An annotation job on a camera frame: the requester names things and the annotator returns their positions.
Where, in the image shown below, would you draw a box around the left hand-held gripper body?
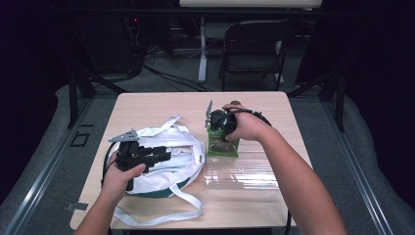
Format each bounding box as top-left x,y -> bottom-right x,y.
108,128 -> 155,193

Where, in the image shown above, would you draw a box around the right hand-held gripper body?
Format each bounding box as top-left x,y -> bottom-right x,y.
204,99 -> 239,139

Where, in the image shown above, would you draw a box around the green snack packet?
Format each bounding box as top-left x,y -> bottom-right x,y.
206,124 -> 241,159

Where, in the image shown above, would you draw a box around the white tote bag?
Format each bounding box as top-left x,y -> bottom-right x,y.
104,115 -> 207,228

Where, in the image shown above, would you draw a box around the clear plastic container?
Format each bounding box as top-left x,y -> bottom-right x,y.
203,139 -> 280,191

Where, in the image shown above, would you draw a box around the person's right hand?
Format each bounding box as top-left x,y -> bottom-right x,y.
221,103 -> 274,143

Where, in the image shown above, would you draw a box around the person's left hand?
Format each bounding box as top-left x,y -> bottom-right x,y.
101,151 -> 147,204

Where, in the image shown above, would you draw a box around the black metal stand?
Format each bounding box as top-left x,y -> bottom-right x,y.
287,69 -> 346,133
66,67 -> 129,129

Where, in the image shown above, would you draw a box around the black folding chair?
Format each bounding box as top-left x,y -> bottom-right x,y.
218,19 -> 298,93

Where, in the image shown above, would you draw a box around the dark computer tower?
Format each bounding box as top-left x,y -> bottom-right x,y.
73,12 -> 145,75

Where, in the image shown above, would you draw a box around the white desk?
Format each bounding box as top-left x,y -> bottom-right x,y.
178,0 -> 323,83

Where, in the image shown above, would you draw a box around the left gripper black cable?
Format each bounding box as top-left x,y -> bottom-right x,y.
101,141 -> 120,189

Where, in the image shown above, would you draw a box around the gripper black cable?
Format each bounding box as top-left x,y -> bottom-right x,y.
218,108 -> 293,235
101,141 -> 120,189

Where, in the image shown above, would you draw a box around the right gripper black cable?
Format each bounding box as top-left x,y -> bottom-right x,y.
218,108 -> 293,235

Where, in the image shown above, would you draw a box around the black floor cables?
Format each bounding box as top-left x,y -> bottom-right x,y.
142,63 -> 213,93

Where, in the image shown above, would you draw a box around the aluminium floor rail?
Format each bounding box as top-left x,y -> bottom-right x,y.
2,97 -> 96,235
321,99 -> 396,235

